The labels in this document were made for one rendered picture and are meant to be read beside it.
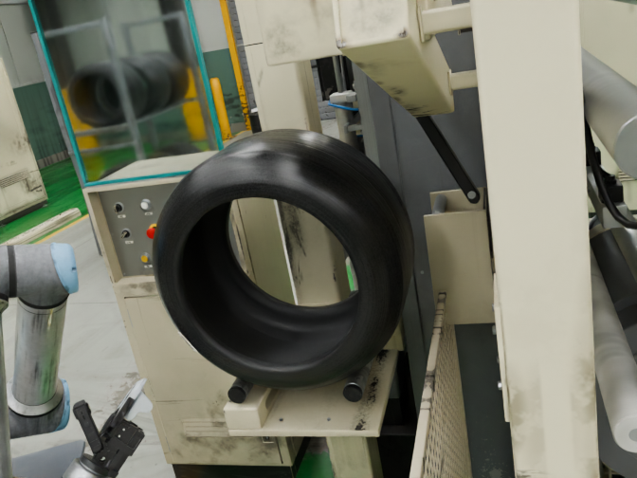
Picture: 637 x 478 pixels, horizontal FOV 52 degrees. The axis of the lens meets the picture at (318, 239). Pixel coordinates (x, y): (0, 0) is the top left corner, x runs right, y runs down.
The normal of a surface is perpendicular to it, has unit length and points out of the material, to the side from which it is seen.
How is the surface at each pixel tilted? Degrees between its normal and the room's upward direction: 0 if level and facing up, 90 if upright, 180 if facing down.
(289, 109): 90
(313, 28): 90
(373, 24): 72
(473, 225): 90
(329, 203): 83
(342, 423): 0
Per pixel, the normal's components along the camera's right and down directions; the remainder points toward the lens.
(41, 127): 0.94, -0.06
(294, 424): -0.18, -0.93
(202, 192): -0.33, 0.20
